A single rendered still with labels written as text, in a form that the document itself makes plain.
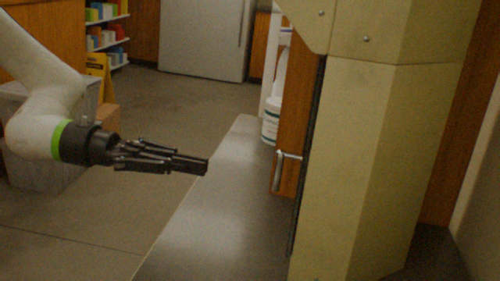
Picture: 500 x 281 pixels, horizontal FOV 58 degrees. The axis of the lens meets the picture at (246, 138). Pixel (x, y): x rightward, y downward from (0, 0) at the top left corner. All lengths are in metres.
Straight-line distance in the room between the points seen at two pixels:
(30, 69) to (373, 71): 0.69
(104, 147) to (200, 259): 0.31
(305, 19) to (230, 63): 5.14
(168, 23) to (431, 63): 5.33
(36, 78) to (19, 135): 0.13
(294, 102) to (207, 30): 4.76
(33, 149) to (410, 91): 0.73
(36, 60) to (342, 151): 0.65
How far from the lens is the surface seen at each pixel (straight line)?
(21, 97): 2.96
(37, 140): 1.00
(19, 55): 1.05
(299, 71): 1.15
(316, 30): 0.76
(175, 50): 6.05
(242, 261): 1.00
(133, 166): 0.91
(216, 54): 5.90
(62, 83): 1.07
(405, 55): 0.78
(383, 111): 0.79
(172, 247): 1.03
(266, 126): 1.59
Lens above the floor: 1.54
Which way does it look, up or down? 22 degrees down
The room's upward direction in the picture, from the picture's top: 7 degrees clockwise
